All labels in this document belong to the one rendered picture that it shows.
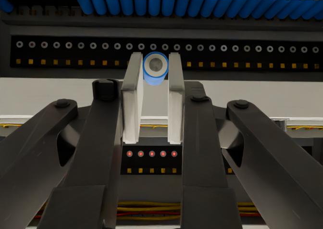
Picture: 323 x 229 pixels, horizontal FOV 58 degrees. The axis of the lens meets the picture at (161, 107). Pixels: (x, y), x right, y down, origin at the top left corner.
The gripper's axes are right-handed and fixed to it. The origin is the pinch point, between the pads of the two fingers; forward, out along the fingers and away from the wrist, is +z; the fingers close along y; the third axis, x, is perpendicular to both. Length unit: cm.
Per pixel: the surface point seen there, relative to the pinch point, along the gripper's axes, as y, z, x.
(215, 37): 9.6, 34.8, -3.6
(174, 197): 3.2, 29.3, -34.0
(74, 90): -9.9, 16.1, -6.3
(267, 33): 18.8, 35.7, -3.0
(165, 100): 0.9, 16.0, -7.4
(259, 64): 17.4, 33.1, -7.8
